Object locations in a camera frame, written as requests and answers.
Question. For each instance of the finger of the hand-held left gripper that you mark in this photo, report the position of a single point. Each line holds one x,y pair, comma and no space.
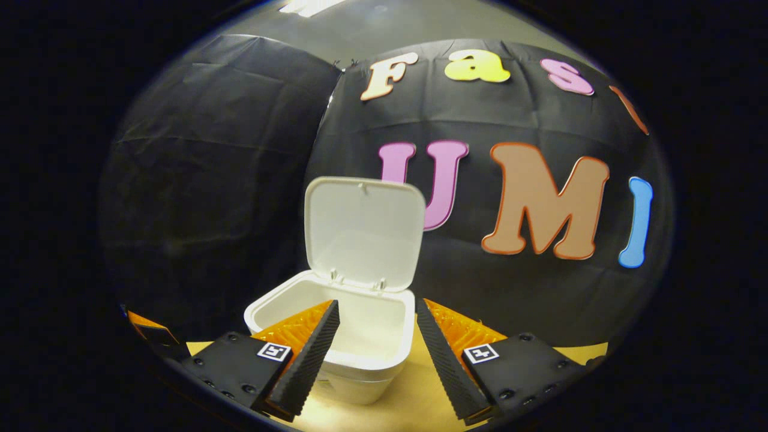
153,336

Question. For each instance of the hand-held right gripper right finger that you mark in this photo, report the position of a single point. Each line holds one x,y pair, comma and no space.
444,360

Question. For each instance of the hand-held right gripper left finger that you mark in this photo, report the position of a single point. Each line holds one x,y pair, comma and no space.
315,354

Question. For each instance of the white desktop garbage bin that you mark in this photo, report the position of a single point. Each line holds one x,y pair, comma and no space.
360,228

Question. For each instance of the wooden desktop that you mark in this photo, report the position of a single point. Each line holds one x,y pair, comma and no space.
414,402

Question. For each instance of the black backdrop cloth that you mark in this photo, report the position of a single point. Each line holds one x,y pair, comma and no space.
240,150

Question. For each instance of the ceiling light panel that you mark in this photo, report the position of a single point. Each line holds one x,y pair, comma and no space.
309,6

